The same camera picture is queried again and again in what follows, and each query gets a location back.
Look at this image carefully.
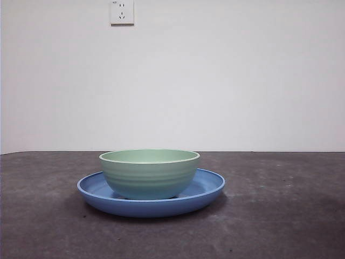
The green ribbed bowl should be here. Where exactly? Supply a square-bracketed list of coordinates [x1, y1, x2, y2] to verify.
[98, 148, 201, 200]

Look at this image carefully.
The blue round plate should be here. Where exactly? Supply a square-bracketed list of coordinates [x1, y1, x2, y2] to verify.
[77, 167, 226, 219]

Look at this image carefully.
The white wall socket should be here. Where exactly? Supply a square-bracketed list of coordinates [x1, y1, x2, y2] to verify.
[110, 0, 135, 26]

